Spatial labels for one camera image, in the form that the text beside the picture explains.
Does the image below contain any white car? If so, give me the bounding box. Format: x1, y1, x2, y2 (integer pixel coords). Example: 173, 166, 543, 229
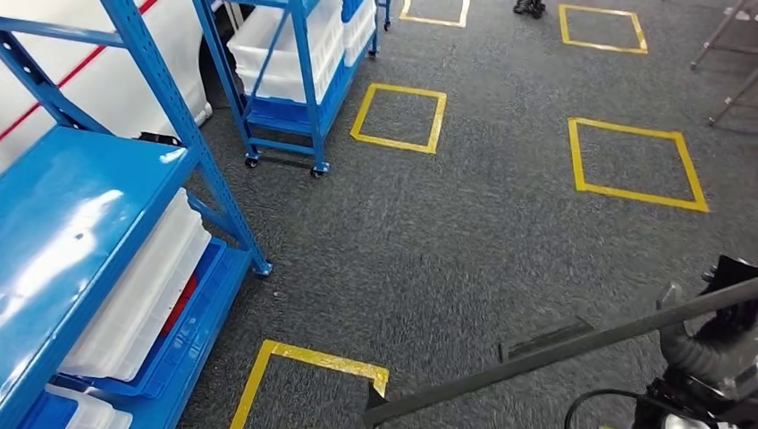
0, 0, 241, 174

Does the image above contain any translucent white plastic bin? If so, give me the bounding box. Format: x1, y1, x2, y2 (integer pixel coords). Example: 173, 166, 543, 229
226, 0, 346, 106
42, 383, 134, 429
57, 188, 213, 383
341, 0, 378, 68

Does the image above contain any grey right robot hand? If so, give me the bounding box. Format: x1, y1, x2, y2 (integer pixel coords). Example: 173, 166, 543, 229
655, 282, 758, 383

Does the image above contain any red barrier belt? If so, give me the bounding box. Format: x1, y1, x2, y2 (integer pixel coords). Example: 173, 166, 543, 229
0, 0, 160, 143

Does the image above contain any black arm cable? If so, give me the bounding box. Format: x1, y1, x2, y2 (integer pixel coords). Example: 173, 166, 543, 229
562, 387, 659, 429

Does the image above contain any red object in crate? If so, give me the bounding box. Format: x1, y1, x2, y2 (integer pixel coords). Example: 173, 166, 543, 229
158, 272, 200, 340

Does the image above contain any black plastic panel part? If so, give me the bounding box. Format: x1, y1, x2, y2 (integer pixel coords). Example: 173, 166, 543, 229
362, 254, 758, 429

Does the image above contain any yellow floor tape square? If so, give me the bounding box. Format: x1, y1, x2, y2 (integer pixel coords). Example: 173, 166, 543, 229
349, 81, 448, 156
557, 3, 650, 56
566, 116, 711, 214

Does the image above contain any steel table with black parts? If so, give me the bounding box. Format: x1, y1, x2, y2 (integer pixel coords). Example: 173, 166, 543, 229
689, 0, 758, 129

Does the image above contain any blue metal shelf rack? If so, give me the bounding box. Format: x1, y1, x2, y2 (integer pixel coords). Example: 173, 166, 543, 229
0, 0, 274, 429

